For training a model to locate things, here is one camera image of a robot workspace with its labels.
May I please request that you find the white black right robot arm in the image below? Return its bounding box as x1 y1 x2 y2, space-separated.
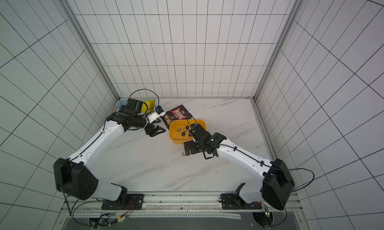
184 124 295 211

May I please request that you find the black red snack bag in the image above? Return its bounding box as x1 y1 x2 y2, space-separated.
162 105 192 129

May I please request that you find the yellow plastic storage box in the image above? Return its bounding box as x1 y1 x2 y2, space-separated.
169 119 206 144

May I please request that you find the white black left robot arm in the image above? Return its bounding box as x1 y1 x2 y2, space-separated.
54 99 165 210

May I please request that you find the yellow toy cabbage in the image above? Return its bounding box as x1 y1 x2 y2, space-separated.
142 99 156 113

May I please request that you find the aluminium mounting rail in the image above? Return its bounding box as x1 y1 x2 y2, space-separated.
53 192 309 230

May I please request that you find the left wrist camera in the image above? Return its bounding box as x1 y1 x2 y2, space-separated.
147 105 166 123

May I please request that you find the blue plastic basket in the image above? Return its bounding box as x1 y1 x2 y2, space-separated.
115 98 159 111

